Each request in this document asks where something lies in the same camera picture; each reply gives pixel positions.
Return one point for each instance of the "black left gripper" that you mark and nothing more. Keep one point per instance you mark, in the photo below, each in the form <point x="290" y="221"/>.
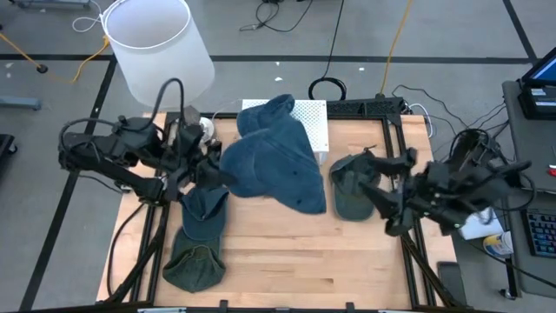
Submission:
<point x="187" y="161"/>

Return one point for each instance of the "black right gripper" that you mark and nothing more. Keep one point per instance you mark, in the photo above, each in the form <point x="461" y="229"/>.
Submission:
<point x="417" y="195"/>

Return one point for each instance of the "green baseball cap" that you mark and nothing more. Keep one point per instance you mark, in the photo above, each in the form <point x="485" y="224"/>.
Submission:
<point x="347" y="197"/>
<point x="193" y="267"/>

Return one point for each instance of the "blue denim baseball cap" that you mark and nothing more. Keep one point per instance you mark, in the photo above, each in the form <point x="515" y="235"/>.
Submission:
<point x="265" y="113"/>
<point x="273" y="174"/>
<point x="204" y="215"/>

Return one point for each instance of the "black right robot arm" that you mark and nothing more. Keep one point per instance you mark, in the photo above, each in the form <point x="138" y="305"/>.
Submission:
<point x="478" y="182"/>

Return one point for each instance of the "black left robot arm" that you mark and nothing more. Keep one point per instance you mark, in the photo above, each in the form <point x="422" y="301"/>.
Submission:
<point x="108" y="152"/>

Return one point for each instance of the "white cardboard box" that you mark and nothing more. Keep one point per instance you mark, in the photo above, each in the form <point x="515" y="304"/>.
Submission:
<point x="478" y="228"/>

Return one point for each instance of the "white perforated metal shelf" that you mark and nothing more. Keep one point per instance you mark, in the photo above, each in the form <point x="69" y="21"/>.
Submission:
<point x="313" y="121"/>

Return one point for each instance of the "black phone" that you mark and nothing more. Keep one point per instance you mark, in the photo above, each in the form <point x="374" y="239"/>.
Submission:
<point x="452" y="282"/>

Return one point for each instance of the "white shade table lamp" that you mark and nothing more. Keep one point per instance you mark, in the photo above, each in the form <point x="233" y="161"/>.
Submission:
<point x="160" y="61"/>

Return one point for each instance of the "white yellow labelled container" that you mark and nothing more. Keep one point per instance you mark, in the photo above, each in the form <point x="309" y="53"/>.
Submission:
<point x="499" y="245"/>

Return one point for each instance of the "grey desk top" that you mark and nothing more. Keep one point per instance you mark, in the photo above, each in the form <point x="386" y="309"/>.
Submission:
<point x="545" y="139"/>

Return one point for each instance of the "black caster wheel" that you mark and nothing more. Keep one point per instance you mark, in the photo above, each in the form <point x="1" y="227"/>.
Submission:
<point x="506" y="294"/>

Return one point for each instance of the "black keyboard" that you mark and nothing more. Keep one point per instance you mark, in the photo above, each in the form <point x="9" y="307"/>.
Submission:
<point x="543" y="235"/>

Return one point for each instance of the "red object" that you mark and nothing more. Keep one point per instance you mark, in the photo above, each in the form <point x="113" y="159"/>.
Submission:
<point x="552" y="170"/>

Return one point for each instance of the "black labelled device box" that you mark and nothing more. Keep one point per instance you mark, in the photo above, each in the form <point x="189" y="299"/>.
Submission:
<point x="538" y="104"/>

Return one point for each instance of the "grey keyboard desk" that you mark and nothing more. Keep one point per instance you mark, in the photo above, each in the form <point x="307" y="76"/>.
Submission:
<point x="538" y="274"/>

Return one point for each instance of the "black computer monitor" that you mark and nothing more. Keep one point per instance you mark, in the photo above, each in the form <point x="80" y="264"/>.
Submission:
<point x="545" y="69"/>

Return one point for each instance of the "black floor grommet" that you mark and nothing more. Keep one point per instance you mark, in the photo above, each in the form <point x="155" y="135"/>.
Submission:
<point x="42" y="68"/>

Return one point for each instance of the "grey furniture foot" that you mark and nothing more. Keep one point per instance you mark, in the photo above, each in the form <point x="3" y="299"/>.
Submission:
<point x="17" y="103"/>

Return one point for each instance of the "black wheeled furniture base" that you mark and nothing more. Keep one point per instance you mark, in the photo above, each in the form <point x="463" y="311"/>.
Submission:
<point x="5" y="148"/>

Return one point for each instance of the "grey metal floor bar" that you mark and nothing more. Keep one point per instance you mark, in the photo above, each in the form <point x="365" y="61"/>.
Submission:
<point x="48" y="3"/>

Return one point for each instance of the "black aluminium table frame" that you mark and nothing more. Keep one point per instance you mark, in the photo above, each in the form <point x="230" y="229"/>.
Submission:
<point x="260" y="311"/>

